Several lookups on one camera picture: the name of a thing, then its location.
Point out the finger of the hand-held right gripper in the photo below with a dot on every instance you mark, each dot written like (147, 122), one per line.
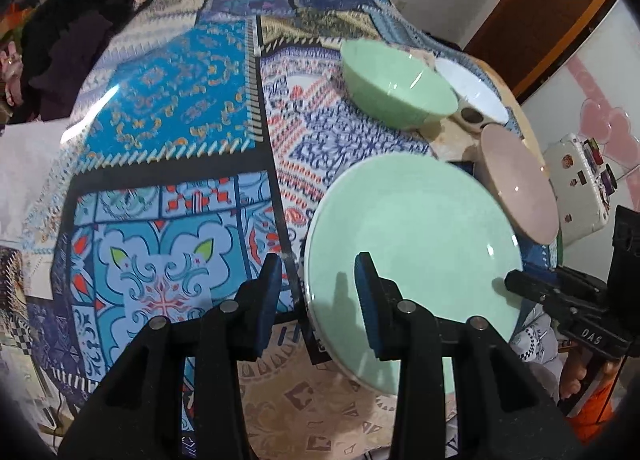
(535, 287)
(585, 285)

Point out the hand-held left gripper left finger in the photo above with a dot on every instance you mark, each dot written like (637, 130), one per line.
(267, 310)

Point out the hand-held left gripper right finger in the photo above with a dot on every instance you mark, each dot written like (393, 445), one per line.
(367, 310)

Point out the green plate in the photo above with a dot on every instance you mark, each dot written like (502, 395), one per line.
(425, 220)

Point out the pink bowl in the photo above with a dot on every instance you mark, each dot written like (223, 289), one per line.
(520, 179)

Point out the white bowl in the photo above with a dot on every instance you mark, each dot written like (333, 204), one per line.
(475, 84)

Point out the green bowl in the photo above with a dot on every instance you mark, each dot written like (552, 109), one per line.
(390, 79)

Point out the person's right hand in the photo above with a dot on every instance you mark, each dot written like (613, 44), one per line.
(572, 377)

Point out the black white patterned cloth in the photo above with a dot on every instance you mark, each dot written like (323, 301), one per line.
(535, 350)

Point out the white case with stickers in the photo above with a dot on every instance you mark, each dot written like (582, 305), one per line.
(575, 190)

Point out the white panel with pink decals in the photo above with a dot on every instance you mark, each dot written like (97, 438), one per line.
(600, 89)

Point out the blue patchwork blanket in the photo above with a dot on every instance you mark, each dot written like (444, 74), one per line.
(165, 104)

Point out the brown wooden door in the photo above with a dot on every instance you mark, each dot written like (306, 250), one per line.
(550, 4)

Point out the pile of dark clothes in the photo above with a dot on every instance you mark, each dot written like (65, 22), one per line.
(70, 39)

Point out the pink bunny toy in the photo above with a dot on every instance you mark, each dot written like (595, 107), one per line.
(10, 69)

